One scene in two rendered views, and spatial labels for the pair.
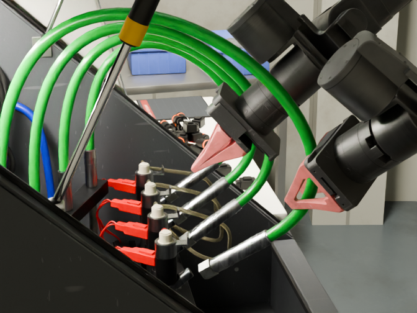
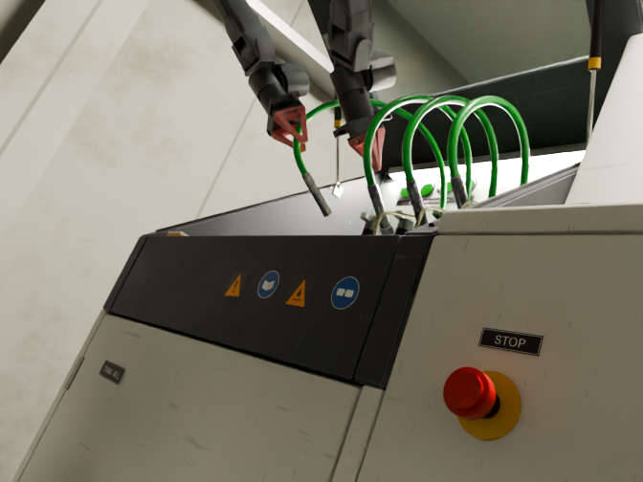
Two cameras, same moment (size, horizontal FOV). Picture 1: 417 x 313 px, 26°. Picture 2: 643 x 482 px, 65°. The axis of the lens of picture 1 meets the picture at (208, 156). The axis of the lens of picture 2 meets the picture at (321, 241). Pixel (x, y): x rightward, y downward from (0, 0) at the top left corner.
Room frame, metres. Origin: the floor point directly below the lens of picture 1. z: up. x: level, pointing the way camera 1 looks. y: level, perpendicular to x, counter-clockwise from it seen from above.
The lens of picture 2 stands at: (1.78, -0.45, 0.74)
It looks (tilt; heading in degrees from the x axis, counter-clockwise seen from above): 18 degrees up; 151
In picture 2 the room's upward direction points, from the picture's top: 21 degrees clockwise
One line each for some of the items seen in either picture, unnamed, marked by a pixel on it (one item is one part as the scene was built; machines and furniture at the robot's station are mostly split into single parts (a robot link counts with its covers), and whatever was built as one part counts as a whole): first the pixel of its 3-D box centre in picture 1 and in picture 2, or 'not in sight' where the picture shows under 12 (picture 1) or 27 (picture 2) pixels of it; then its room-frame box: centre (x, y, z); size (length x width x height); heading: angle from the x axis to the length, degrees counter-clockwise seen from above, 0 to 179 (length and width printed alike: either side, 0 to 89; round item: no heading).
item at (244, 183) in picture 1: (223, 183); not in sight; (1.53, -0.03, 0.99); 0.12 x 0.02 x 0.02; 97
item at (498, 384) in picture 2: not in sight; (476, 397); (1.53, -0.14, 0.80); 0.05 x 0.04 x 0.05; 10
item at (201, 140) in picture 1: (188, 129); not in sight; (1.78, 0.04, 1.01); 0.23 x 0.11 x 0.06; 10
